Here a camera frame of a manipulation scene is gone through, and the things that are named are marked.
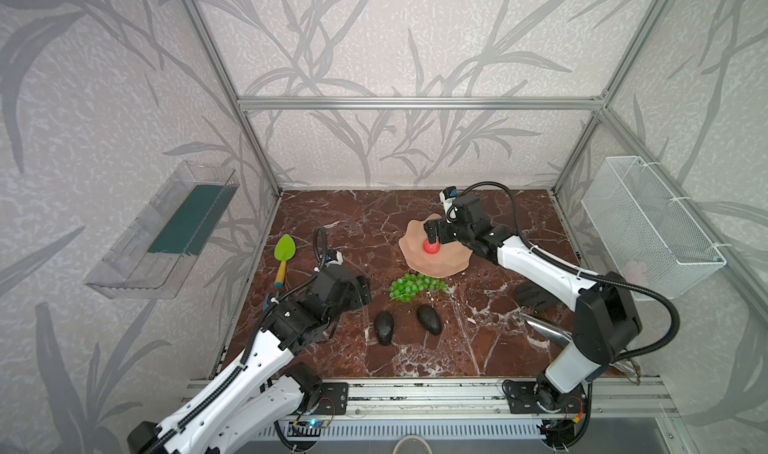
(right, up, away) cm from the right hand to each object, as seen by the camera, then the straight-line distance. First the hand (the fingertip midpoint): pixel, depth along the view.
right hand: (439, 212), depth 88 cm
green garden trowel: (-52, -13, +14) cm, 55 cm away
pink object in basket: (+47, -15, -14) cm, 52 cm away
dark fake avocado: (-16, -31, -7) cm, 36 cm away
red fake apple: (-1, -12, +11) cm, 16 cm away
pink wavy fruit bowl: (+5, -15, +11) cm, 19 cm away
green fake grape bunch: (-9, -22, 0) cm, 24 cm away
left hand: (-21, -17, -13) cm, 29 cm away
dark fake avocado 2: (-3, -30, -6) cm, 31 cm away
